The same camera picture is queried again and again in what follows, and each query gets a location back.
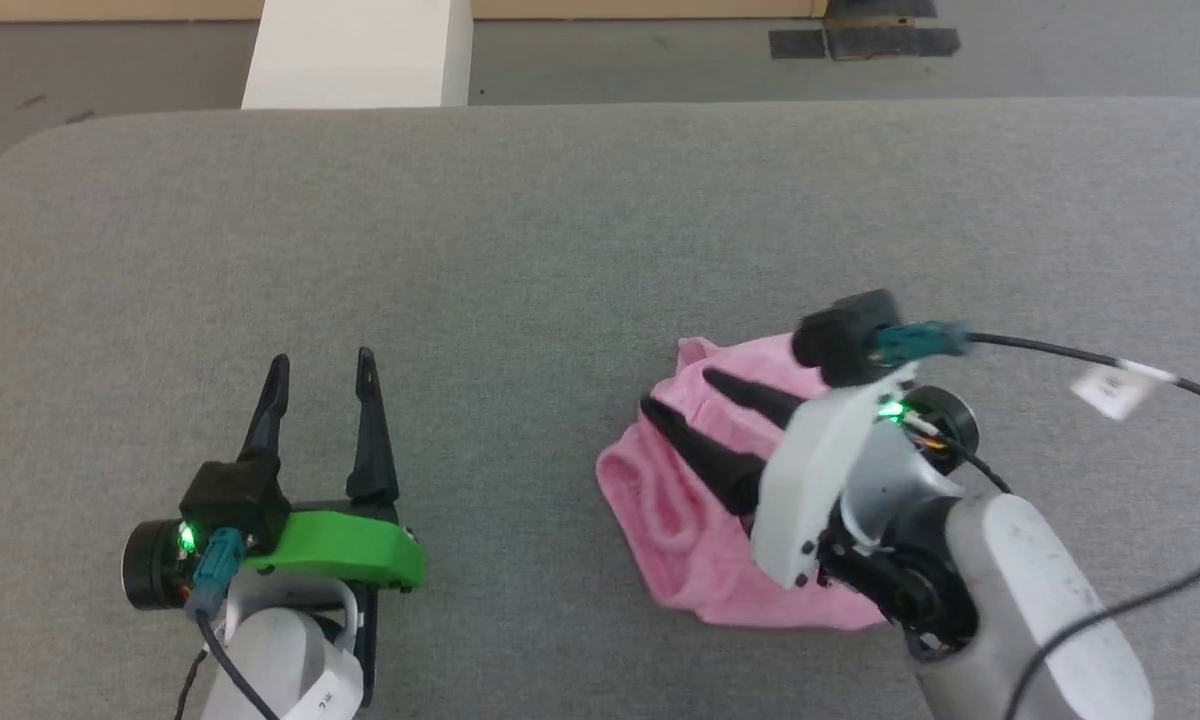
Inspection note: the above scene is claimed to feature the small black floor tape patch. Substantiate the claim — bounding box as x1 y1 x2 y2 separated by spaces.
768 29 828 60

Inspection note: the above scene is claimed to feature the white rectangular box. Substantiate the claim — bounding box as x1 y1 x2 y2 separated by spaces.
241 0 475 110

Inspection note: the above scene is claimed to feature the white paper cable label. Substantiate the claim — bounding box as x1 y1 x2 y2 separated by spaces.
1070 361 1158 422

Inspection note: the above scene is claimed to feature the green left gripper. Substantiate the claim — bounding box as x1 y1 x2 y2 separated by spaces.
122 346 428 613

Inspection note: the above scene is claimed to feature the grey fabric sofa cushion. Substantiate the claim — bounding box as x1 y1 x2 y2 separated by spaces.
0 96 1200 720

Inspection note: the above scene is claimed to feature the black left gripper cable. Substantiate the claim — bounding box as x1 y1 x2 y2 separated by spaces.
174 528 283 720

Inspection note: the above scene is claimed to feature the black floor mat under foot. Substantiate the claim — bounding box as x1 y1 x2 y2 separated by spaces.
824 0 939 20

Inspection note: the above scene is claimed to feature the pink cloth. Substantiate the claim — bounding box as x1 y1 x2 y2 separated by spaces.
596 334 893 633

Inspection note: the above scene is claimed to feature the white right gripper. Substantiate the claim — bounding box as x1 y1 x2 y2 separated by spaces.
640 362 982 592

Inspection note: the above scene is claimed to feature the lemon print tile partition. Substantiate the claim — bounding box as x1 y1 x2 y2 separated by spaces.
0 0 827 22

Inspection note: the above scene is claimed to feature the wide black floor tape patch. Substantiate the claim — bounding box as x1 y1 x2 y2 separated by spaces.
826 26 962 60

